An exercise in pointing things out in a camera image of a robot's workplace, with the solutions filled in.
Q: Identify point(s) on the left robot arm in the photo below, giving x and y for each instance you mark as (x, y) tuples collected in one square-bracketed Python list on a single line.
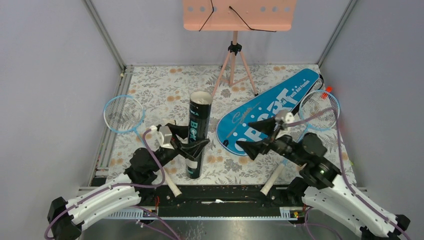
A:
[(69, 218)]

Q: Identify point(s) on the blue racket cover bag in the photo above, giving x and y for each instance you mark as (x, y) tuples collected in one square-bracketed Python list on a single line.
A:
[(286, 95)]

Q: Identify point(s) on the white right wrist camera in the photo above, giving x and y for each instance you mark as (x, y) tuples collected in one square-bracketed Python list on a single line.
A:
[(283, 118)]

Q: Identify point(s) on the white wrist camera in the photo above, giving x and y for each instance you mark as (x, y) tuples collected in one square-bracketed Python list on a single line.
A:
[(163, 136), (283, 118)]

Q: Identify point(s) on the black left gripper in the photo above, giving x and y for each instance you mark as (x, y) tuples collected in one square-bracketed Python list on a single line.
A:
[(187, 150)]

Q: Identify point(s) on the blue badminton racket left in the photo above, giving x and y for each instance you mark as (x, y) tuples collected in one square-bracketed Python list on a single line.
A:
[(123, 114)]

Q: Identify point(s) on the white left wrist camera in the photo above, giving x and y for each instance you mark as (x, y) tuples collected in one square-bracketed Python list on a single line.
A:
[(163, 136)]

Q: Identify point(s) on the floral patterned mat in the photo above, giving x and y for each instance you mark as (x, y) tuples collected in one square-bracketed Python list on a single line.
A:
[(164, 93)]

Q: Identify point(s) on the pink music stand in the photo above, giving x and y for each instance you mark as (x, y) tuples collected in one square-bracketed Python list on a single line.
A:
[(236, 16)]

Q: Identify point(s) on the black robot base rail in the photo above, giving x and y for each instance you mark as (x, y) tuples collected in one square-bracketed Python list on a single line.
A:
[(223, 202)]

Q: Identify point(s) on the blue badminton racket right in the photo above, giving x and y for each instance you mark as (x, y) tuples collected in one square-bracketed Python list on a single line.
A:
[(318, 111)]

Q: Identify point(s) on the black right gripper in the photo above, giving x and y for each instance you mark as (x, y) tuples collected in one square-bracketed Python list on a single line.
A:
[(252, 148)]

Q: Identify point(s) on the black shuttlecock tube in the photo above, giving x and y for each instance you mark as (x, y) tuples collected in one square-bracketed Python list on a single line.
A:
[(200, 105)]

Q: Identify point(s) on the blue badminton racket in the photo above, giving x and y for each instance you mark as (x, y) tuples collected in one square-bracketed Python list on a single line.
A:
[(123, 114), (318, 111)]

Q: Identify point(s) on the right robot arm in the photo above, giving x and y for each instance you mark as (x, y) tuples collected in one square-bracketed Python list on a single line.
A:
[(352, 208)]

